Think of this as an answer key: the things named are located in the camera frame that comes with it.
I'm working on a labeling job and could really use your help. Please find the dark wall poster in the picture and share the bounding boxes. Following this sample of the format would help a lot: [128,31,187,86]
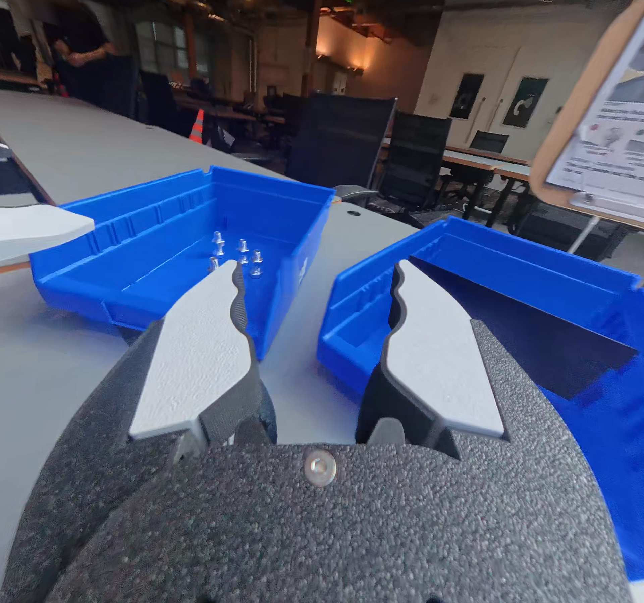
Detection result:
[503,77,549,128]
[449,73,485,120]

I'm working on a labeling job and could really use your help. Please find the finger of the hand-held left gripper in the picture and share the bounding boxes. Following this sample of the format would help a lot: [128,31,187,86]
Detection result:
[0,204,95,266]

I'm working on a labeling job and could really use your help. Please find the paned window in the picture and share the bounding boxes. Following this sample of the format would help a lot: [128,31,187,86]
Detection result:
[136,21,209,75]

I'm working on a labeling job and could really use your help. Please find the dark bin divider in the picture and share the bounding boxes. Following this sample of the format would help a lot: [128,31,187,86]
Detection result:
[410,256,639,400]

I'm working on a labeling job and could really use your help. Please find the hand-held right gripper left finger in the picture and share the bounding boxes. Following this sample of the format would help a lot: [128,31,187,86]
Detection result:
[129,260,277,447]

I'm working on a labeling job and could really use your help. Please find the blue divided parts bin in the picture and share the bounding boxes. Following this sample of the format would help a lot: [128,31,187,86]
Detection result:
[317,215,644,579]

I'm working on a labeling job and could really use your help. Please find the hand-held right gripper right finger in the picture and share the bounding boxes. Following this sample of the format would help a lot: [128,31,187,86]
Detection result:
[355,260,506,449]

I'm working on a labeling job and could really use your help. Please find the wooden display board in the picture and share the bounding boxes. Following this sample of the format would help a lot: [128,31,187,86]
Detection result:
[531,0,644,223]

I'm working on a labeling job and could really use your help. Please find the black office chair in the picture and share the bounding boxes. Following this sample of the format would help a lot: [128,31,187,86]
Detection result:
[377,112,453,216]
[470,130,510,154]
[138,70,179,125]
[284,92,399,211]

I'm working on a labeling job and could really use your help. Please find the blue plastic bin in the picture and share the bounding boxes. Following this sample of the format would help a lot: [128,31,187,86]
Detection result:
[29,165,337,362]

